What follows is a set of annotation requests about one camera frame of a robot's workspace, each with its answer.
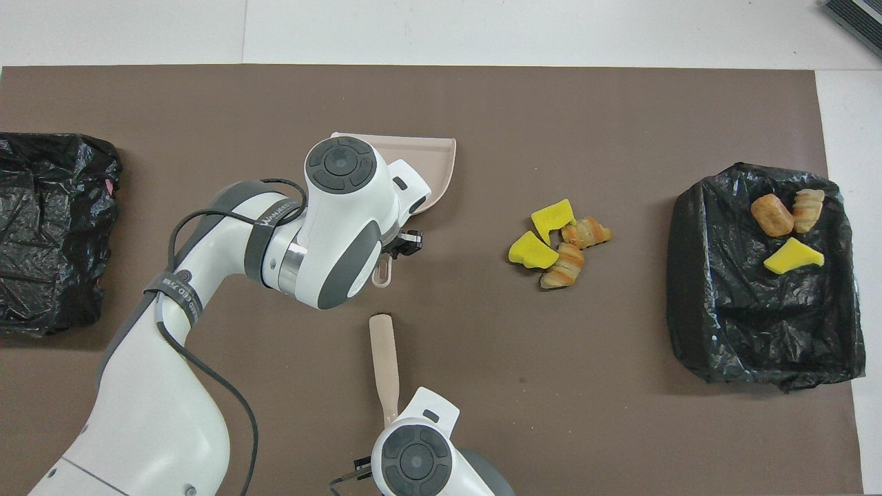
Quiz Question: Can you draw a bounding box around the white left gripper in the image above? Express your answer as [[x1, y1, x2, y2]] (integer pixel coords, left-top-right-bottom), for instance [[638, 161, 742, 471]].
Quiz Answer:
[[380, 158, 433, 262]]

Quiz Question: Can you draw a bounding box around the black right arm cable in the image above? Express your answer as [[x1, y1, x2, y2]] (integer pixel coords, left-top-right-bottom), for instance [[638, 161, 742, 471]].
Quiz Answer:
[[329, 471, 376, 496]]

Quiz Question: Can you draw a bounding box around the beige plastic dustpan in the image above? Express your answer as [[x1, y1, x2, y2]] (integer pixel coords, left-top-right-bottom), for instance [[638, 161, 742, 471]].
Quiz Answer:
[[331, 132, 458, 287]]

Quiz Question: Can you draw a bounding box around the orange striped croissant piece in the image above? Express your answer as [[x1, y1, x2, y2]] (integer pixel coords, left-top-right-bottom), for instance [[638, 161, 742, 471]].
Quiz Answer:
[[539, 242, 586, 290], [560, 216, 613, 251]]

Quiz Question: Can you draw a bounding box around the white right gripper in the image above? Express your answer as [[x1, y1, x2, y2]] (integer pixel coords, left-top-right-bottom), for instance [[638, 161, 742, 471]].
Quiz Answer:
[[353, 386, 461, 477]]

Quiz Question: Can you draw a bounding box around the black bag lined bin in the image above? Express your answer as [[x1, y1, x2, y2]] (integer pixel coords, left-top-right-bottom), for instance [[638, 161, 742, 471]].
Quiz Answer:
[[0, 132, 123, 338], [666, 162, 867, 393]]

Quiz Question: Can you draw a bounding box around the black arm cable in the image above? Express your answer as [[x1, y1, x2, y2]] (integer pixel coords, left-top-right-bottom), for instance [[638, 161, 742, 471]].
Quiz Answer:
[[157, 178, 307, 496], [329, 471, 376, 496]]

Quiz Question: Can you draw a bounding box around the pale beige croissant piece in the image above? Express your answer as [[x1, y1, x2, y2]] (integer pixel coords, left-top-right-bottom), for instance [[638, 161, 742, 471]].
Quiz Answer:
[[792, 188, 826, 234]]

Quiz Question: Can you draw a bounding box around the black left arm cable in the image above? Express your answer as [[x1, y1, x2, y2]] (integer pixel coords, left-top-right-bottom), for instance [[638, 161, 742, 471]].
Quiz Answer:
[[157, 178, 307, 496]]

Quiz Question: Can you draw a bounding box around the brown table mat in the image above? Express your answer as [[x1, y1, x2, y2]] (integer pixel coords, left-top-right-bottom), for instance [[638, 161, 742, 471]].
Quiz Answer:
[[0, 64, 864, 496]]

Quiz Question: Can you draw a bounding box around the yellow sponge piece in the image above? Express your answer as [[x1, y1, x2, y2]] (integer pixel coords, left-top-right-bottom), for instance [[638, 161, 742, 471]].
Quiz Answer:
[[763, 237, 825, 276], [508, 230, 560, 270], [530, 198, 577, 247]]

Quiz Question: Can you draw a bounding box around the brown bread roll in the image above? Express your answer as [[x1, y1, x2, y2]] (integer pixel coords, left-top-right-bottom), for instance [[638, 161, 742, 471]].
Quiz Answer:
[[750, 194, 795, 238]]

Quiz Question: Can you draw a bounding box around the dark grey ribbed device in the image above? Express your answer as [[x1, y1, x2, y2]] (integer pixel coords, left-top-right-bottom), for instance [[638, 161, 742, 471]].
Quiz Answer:
[[821, 0, 882, 59]]

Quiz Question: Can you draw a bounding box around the beige hand brush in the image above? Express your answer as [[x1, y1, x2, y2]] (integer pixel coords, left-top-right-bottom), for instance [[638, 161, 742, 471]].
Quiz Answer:
[[369, 314, 401, 424]]

